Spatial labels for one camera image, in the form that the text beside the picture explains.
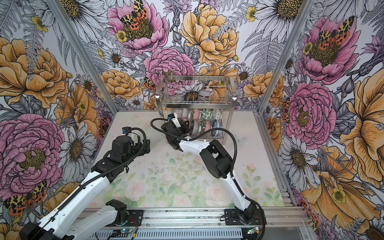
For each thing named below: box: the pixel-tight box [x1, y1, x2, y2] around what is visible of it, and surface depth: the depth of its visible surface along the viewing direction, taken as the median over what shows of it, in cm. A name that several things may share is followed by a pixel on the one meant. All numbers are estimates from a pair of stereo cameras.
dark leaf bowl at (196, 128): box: [190, 119, 202, 138], surface depth 99 cm
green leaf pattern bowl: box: [201, 108, 211, 121], surface depth 107 cm
